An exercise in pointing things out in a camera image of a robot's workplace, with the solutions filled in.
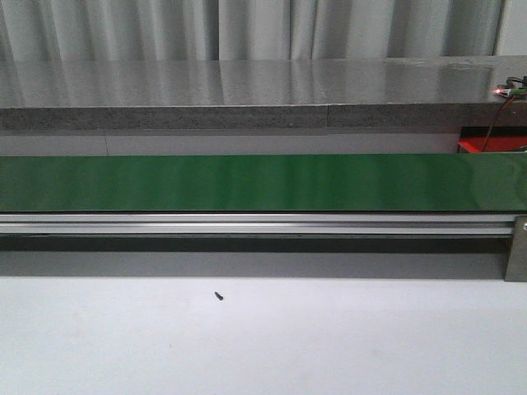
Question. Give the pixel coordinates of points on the grey stone counter slab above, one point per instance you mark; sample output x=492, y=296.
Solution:
x=321, y=93

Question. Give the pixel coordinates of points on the red bin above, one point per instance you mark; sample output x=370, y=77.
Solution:
x=501, y=139

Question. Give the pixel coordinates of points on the green conveyor belt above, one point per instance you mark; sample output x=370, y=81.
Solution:
x=356, y=182

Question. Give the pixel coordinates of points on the green circuit board red LED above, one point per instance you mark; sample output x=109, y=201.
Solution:
x=514, y=87

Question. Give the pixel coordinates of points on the grey pleated curtain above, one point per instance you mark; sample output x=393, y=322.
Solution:
x=239, y=30

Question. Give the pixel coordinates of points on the aluminium conveyor side rail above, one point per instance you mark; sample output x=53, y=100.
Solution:
x=471, y=225

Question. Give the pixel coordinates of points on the steel conveyor support bracket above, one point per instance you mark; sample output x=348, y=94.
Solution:
x=516, y=267

